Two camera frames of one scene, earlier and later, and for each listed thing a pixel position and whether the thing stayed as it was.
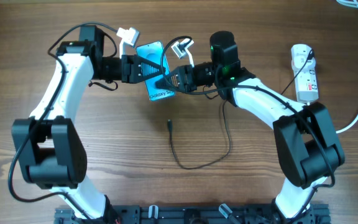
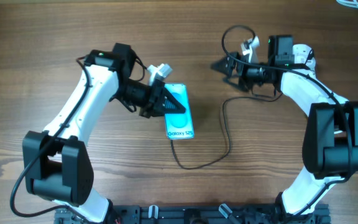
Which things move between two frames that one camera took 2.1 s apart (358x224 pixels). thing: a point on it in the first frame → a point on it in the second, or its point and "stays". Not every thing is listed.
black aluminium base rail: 316,214 stays
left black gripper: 132,74 → 155,107
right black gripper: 191,86 → 242,62
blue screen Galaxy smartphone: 154,52 → 179,126
